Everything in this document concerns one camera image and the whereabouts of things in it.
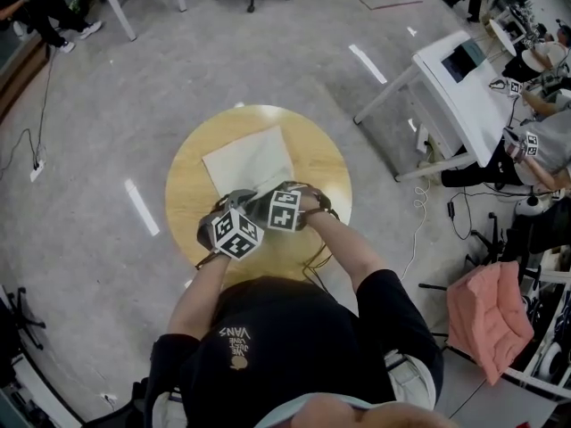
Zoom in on black stand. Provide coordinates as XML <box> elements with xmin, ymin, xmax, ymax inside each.
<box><xmin>4</xmin><ymin>285</ymin><xmax>47</xmax><ymax>352</ymax></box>

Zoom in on white bag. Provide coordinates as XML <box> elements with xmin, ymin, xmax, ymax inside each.
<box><xmin>202</xmin><ymin>125</ymin><xmax>296</xmax><ymax>198</ymax></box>

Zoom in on black printed t-shirt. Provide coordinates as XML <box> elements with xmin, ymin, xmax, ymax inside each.
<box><xmin>150</xmin><ymin>267</ymin><xmax>445</xmax><ymax>428</ymax></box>

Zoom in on small round white table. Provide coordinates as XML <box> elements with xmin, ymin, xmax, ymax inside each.
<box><xmin>487</xmin><ymin>17</ymin><xmax>520</xmax><ymax>56</ymax></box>

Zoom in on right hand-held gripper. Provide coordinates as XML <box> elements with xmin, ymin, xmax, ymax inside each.
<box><xmin>249</xmin><ymin>188</ymin><xmax>310</xmax><ymax>233</ymax></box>

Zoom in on light grey trousers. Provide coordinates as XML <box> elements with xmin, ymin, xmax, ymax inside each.
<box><xmin>384</xmin><ymin>349</ymin><xmax>437</xmax><ymax>410</ymax></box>

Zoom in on brown wrist strap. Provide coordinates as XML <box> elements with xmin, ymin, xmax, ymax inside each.
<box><xmin>302</xmin><ymin>184</ymin><xmax>342</xmax><ymax>223</ymax></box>
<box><xmin>194</xmin><ymin>248</ymin><xmax>225</xmax><ymax>271</ymax></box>

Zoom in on long black floor cable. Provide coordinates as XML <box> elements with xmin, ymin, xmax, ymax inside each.
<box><xmin>0</xmin><ymin>45</ymin><xmax>58</xmax><ymax>182</ymax></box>

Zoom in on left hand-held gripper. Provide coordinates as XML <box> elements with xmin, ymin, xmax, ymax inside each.
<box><xmin>197</xmin><ymin>187</ymin><xmax>265</xmax><ymax>263</ymax></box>

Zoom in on large white desk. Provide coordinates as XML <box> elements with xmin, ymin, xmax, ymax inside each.
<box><xmin>353</xmin><ymin>30</ymin><xmax>539</xmax><ymax>183</ymax></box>

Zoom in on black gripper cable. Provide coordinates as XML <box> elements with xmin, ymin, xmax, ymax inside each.
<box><xmin>302</xmin><ymin>237</ymin><xmax>335</xmax><ymax>294</ymax></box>

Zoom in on person's right forearm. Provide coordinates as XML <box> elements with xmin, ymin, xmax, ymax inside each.
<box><xmin>303</xmin><ymin>193</ymin><xmax>390</xmax><ymax>318</ymax></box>

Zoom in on white coiled cable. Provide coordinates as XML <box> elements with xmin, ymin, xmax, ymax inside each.
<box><xmin>398</xmin><ymin>177</ymin><xmax>433</xmax><ymax>284</ymax></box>

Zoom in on open laptop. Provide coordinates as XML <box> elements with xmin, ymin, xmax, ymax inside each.
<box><xmin>440</xmin><ymin>39</ymin><xmax>488</xmax><ymax>83</ymax></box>

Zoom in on person's left forearm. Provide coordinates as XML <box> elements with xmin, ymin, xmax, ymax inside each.
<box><xmin>167</xmin><ymin>251</ymin><xmax>234</xmax><ymax>343</ymax></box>

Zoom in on black swivel chair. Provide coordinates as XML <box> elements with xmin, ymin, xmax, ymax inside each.
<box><xmin>465</xmin><ymin>210</ymin><xmax>542</xmax><ymax>287</ymax></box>

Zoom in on round wooden table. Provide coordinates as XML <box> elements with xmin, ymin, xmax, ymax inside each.
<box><xmin>164</xmin><ymin>103</ymin><xmax>353</xmax><ymax>292</ymax></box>

